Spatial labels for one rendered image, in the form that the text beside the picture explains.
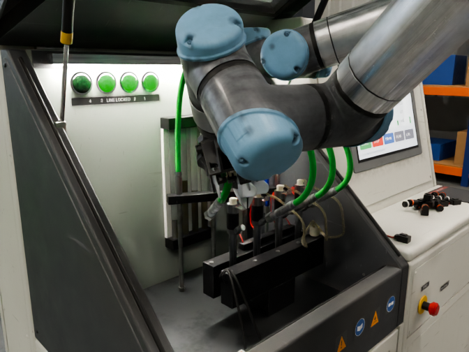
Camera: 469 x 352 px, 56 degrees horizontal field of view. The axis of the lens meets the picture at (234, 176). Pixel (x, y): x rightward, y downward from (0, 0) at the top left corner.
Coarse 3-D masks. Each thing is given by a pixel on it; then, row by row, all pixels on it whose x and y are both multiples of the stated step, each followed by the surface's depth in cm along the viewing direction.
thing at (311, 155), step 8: (312, 152) 89; (312, 160) 89; (312, 168) 89; (312, 176) 89; (312, 184) 90; (304, 192) 92; (296, 200) 94; (280, 208) 97; (288, 208) 95; (272, 216) 99; (280, 216) 98
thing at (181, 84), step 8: (184, 80) 98; (176, 112) 104; (176, 120) 105; (176, 128) 106; (176, 136) 107; (176, 144) 108; (176, 152) 108; (176, 160) 109; (176, 168) 110; (224, 184) 76; (224, 192) 77; (224, 200) 79
